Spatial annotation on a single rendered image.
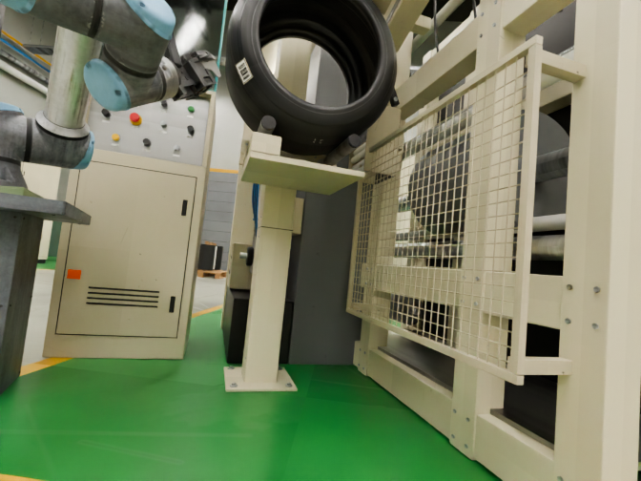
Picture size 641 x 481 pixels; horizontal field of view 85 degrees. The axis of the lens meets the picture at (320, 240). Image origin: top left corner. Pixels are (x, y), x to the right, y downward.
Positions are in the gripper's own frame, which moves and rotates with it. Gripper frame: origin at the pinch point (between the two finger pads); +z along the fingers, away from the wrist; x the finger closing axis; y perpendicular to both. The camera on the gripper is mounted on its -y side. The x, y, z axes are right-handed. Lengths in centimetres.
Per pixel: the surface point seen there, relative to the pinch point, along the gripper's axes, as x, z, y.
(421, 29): 41, 84, 18
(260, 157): -3.6, 1.2, 28.0
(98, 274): -102, -6, 36
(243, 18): 4.8, 19.3, -8.1
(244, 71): 0.0, 12.6, 4.5
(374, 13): 34, 47, 8
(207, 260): -526, 403, 162
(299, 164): 3.2, 6.9, 35.5
